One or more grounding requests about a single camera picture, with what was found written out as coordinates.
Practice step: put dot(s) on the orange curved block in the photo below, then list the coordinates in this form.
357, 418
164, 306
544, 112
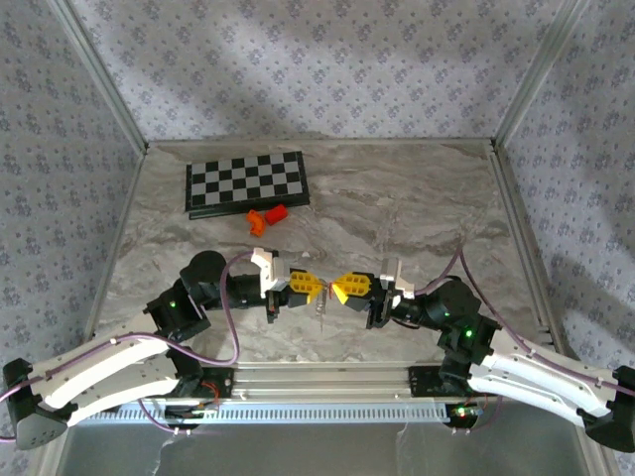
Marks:
253, 219

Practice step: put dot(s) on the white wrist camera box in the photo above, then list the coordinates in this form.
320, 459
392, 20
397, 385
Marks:
270, 273
392, 275

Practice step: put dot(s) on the aluminium frame post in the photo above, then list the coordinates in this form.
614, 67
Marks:
102, 74
538, 74

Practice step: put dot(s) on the small circuit board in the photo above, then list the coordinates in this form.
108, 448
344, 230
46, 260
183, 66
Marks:
191, 412
464, 412

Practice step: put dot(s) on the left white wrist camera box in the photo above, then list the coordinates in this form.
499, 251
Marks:
270, 273

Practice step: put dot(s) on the grey metal sheet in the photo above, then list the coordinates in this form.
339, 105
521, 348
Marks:
322, 451

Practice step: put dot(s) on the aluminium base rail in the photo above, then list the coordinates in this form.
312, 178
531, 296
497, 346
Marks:
322, 379

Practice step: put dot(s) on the black grey chessboard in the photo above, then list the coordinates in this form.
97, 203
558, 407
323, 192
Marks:
248, 181

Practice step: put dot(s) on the aluminium back rail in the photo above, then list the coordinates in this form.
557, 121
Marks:
322, 142

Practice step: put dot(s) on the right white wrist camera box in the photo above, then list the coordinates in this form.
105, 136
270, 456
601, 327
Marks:
392, 275

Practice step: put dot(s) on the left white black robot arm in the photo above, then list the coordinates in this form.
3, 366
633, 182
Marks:
99, 369

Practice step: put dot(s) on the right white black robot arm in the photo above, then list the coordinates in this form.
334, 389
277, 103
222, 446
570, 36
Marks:
536, 382

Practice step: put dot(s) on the aluminium side rail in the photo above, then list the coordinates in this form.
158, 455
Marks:
115, 248
525, 248

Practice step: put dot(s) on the key with red tag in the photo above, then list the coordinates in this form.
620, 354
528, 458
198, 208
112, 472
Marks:
330, 286

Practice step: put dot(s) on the red block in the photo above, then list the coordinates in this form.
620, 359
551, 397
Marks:
276, 214

